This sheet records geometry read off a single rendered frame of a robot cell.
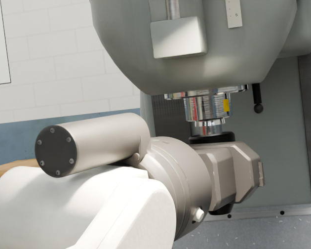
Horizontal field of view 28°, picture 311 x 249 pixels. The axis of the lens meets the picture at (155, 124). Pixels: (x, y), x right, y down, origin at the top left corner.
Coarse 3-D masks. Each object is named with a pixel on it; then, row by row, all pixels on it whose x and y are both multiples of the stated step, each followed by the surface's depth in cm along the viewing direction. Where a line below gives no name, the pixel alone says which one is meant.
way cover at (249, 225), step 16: (240, 208) 100; (256, 208) 99; (272, 208) 98; (288, 208) 98; (304, 208) 97; (208, 224) 100; (224, 224) 100; (240, 224) 99; (256, 224) 98; (272, 224) 98; (288, 224) 97; (304, 224) 96; (176, 240) 101; (192, 240) 100; (208, 240) 99; (224, 240) 99; (240, 240) 98; (256, 240) 97; (272, 240) 97; (288, 240) 96; (304, 240) 95
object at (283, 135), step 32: (288, 64) 97; (160, 96) 102; (288, 96) 97; (160, 128) 102; (192, 128) 101; (224, 128) 100; (256, 128) 99; (288, 128) 98; (288, 160) 98; (256, 192) 100; (288, 192) 98
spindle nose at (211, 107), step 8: (200, 96) 61; (208, 96) 60; (216, 96) 61; (224, 96) 61; (184, 104) 63; (192, 104) 61; (200, 104) 61; (208, 104) 60; (216, 104) 61; (192, 112) 61; (200, 112) 61; (208, 112) 60; (216, 112) 61; (224, 112) 61; (232, 112) 62; (192, 120) 61; (200, 120) 61
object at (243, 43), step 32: (96, 0) 57; (128, 0) 55; (224, 0) 53; (256, 0) 53; (288, 0) 55; (96, 32) 59; (128, 32) 55; (224, 32) 53; (256, 32) 53; (288, 32) 62; (128, 64) 56; (160, 64) 55; (192, 64) 54; (224, 64) 54; (256, 64) 55
